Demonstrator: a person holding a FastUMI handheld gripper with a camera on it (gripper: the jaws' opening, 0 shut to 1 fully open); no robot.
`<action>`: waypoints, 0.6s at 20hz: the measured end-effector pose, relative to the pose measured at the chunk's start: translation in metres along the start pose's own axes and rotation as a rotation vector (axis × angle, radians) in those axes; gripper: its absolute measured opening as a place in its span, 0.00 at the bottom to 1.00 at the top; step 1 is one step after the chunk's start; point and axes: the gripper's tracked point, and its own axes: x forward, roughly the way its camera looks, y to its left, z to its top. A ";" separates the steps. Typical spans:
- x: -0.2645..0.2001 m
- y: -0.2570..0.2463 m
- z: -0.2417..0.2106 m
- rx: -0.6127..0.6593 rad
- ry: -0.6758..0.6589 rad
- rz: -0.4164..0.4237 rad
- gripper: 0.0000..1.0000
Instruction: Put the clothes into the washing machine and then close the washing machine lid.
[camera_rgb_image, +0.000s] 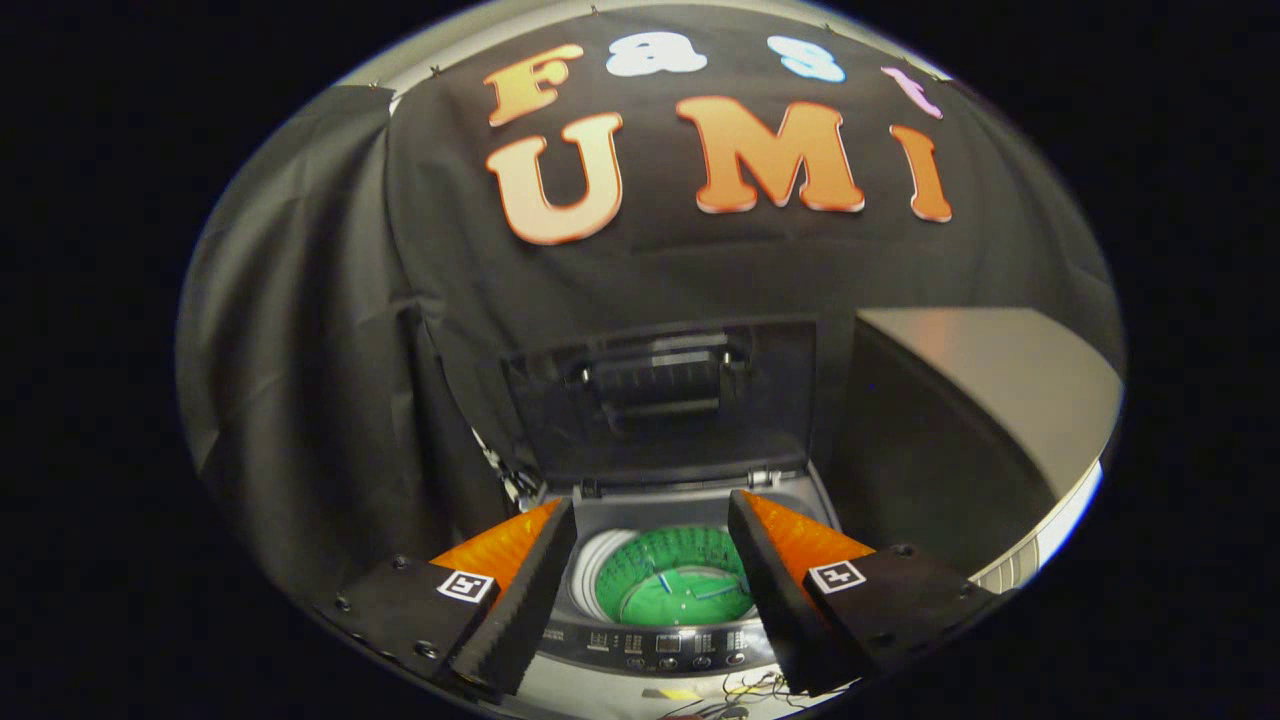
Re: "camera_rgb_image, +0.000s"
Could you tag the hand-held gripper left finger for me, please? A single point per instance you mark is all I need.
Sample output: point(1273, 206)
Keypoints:
point(525, 610)

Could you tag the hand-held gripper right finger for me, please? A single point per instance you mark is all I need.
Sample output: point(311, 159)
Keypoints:
point(775, 600)

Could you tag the green polo shirt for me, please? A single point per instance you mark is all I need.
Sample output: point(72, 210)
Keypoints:
point(680, 600)

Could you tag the grey washing machine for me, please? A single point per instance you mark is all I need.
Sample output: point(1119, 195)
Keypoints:
point(660, 645)

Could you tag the grey metal cabinet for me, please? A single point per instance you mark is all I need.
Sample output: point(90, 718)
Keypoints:
point(980, 400)

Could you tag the black backdrop cloth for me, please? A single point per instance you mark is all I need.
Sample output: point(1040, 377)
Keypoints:
point(700, 270)

